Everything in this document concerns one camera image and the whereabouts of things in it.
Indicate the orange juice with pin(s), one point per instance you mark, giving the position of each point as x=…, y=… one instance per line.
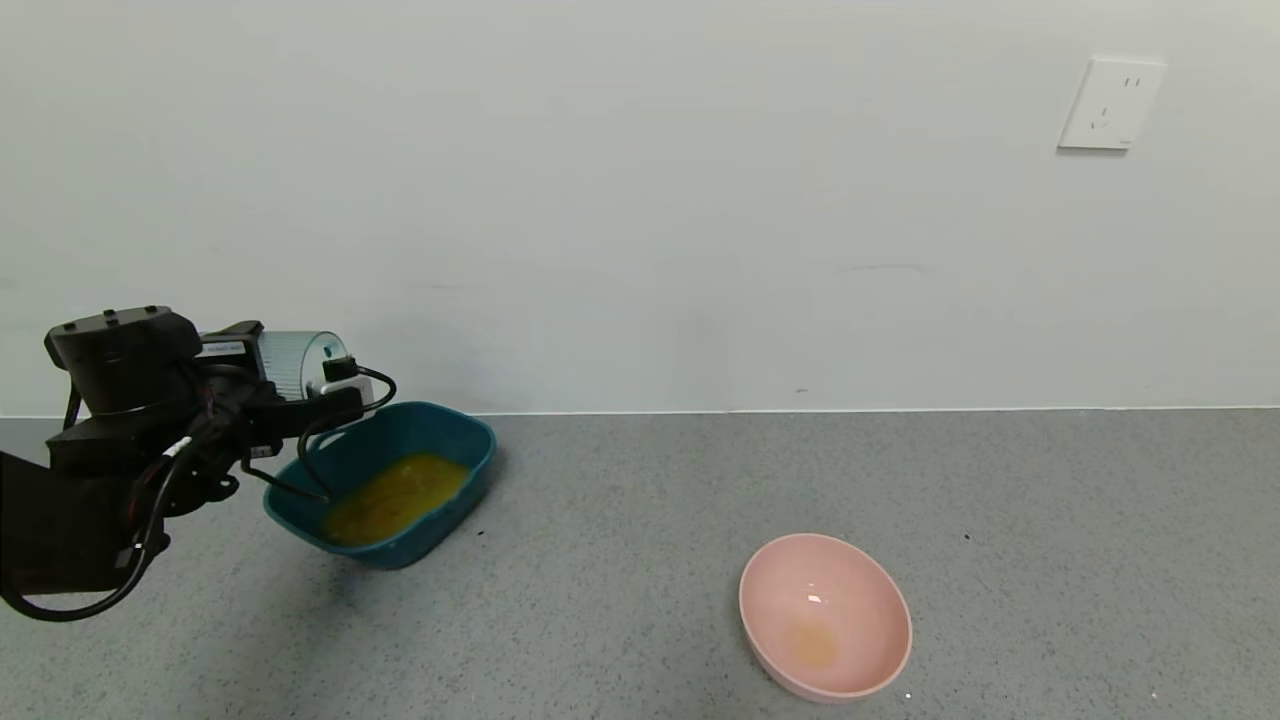
x=400, y=495

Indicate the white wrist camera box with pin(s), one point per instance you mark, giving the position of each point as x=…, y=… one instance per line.
x=350, y=390

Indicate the white wall socket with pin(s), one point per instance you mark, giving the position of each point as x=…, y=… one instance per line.
x=1110, y=105

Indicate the pink bowl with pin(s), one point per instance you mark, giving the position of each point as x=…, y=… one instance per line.
x=825, y=610

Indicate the clear ribbed plastic cup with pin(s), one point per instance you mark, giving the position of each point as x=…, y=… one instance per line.
x=290, y=365

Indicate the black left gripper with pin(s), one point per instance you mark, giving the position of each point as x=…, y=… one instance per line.
x=235, y=410

